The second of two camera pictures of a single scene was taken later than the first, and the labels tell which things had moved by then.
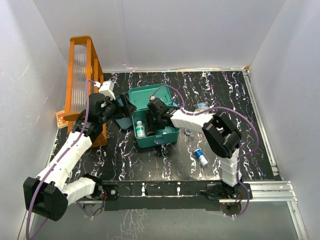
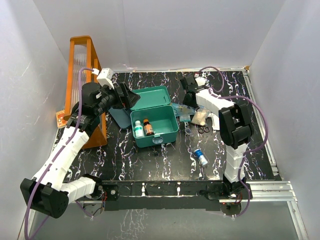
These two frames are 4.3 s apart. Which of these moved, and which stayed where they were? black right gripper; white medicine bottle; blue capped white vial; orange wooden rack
Moved: black right gripper
Stayed: white medicine bottle; blue capped white vial; orange wooden rack
